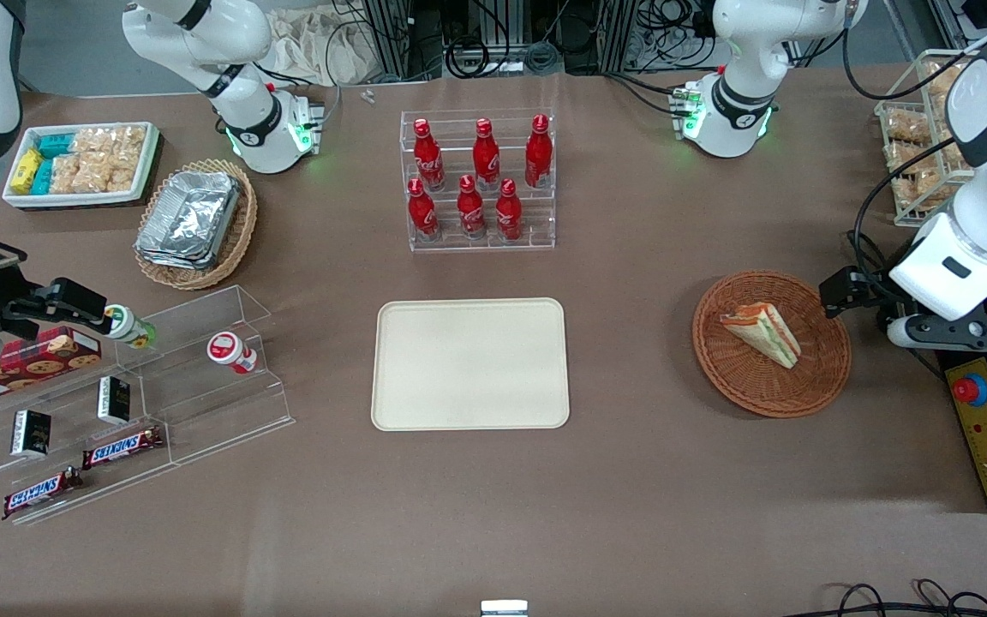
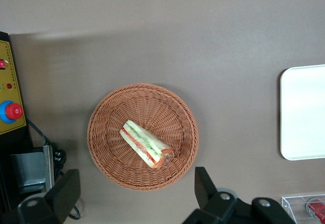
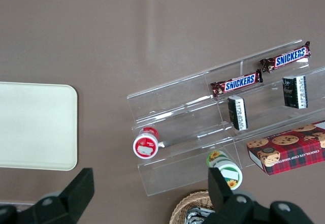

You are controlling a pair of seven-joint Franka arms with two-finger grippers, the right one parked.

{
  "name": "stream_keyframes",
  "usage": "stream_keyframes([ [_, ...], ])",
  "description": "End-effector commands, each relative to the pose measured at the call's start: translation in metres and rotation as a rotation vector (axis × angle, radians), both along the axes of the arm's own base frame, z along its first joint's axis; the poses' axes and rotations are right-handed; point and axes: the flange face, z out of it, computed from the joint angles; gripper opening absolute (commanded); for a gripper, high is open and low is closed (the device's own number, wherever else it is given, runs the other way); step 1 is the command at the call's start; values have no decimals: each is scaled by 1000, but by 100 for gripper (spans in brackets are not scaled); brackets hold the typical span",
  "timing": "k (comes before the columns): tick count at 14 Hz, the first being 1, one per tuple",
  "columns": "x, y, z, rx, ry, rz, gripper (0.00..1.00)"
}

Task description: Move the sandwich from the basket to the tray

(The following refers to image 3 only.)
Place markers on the clear acrylic stepped snack shelf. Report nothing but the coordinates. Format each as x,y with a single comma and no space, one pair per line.
172,102

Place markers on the Snickers chocolate bar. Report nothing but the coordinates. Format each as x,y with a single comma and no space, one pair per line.
287,57
238,83

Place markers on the red tartan cookie box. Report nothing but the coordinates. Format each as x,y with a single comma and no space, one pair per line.
292,155

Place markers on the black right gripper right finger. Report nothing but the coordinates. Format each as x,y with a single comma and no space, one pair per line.
228,208

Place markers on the red lid white jar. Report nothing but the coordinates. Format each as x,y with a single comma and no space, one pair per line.
144,145

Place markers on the green sunflower label jar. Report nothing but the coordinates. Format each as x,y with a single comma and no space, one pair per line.
229,172

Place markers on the beige plastic tray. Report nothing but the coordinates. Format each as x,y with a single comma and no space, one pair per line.
38,125

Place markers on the light wicker basket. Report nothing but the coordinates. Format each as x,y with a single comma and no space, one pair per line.
182,206

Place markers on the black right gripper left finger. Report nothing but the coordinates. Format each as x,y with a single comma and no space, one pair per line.
63,206

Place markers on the small black chocolate box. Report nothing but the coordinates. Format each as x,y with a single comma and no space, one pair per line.
292,92
234,112

